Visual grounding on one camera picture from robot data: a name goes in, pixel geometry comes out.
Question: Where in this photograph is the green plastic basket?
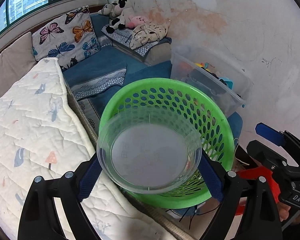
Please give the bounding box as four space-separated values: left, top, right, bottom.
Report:
99 77 235 209

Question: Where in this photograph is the blue patterned mat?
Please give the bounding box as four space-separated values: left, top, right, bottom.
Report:
70 67 127 101

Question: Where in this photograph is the red stool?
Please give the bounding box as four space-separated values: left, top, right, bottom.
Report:
235 166 280 222

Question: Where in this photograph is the grey cushion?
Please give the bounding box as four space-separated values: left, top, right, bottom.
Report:
0 32 37 98

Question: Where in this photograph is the pink plush toy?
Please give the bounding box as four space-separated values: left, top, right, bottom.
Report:
126 16 149 29

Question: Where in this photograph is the cow plush toy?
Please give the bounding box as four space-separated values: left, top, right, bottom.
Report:
97 0 132 34

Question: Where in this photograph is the person's right hand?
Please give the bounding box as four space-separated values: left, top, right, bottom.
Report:
277 202 300 224

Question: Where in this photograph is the white quilted blanket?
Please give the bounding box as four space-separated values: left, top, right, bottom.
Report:
0 58 173 239

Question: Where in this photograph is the clear storage box with toys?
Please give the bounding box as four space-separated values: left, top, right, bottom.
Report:
171 46 252 117

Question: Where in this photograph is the clear round plastic container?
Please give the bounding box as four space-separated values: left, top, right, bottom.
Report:
96 106 202 194

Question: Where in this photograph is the right butterfly pillow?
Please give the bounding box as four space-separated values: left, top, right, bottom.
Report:
32 5 101 71

